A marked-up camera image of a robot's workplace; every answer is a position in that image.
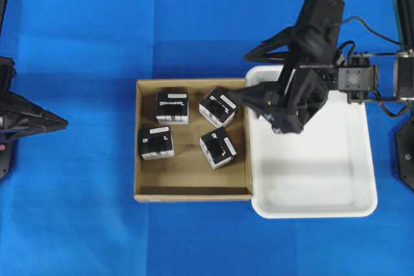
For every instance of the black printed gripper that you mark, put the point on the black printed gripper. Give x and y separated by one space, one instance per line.
288 104

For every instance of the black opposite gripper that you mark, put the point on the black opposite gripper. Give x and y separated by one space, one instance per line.
19 116

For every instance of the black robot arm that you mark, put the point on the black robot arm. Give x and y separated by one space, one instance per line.
315 63

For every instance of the black white Dynamixel box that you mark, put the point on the black white Dynamixel box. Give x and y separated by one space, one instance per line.
155 143
218 148
218 108
172 108

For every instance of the brown cardboard box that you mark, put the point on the brown cardboard box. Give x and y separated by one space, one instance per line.
187 176

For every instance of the white plastic tray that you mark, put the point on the white plastic tray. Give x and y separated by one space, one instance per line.
325 171

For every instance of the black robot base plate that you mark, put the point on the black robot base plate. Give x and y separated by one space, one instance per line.
405 153

